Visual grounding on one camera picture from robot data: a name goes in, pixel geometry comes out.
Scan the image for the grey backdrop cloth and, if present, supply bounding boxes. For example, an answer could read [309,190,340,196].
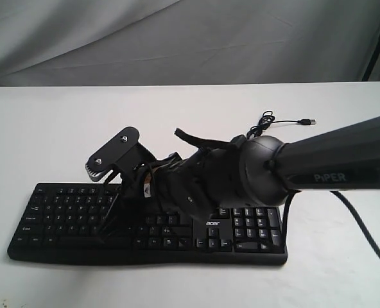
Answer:
[0,1,380,87]

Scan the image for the black acer keyboard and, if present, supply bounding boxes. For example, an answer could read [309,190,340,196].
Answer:
[7,183,288,266]

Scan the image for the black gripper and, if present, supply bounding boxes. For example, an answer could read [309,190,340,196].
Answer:
[93,150,241,246]

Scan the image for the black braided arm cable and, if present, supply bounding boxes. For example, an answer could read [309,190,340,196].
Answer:
[281,189,380,273]

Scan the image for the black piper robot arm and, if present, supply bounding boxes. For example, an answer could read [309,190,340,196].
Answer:
[85,116,380,222]

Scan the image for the black USB cable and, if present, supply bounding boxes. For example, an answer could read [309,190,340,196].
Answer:
[245,110,317,139]

